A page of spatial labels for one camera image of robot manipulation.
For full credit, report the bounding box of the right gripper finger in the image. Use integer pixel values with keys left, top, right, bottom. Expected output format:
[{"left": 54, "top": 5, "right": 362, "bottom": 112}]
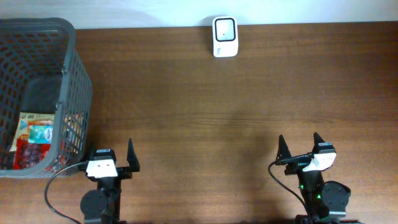
[
  {"left": 275, "top": 135, "right": 292, "bottom": 165},
  {"left": 312, "top": 132, "right": 325, "bottom": 153}
]

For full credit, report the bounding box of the green tissue packet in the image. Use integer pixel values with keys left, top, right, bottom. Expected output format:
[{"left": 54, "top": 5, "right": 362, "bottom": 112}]
[{"left": 28, "top": 125, "right": 53, "bottom": 144}]

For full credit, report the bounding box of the red Hacks candy bag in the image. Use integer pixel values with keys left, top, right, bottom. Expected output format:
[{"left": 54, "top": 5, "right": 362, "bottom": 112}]
[{"left": 13, "top": 139, "right": 51, "bottom": 170}]

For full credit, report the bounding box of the yellow cleaning sheet package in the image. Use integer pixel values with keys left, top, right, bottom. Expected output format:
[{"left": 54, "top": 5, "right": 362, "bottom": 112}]
[{"left": 10, "top": 112, "right": 55, "bottom": 152}]

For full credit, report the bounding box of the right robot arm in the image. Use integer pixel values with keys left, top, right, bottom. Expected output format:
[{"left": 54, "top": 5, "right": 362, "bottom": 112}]
[{"left": 270, "top": 133, "right": 351, "bottom": 223}]

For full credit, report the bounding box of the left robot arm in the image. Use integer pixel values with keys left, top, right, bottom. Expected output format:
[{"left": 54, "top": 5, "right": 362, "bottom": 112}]
[{"left": 79, "top": 139, "right": 141, "bottom": 224}]

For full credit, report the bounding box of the white barcode scanner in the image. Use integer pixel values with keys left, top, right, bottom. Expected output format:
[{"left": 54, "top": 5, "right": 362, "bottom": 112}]
[{"left": 212, "top": 16, "right": 239, "bottom": 58}]

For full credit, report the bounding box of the grey plastic mesh basket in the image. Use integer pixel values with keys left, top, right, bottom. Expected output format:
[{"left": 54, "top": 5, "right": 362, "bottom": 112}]
[{"left": 1, "top": 17, "right": 93, "bottom": 179}]

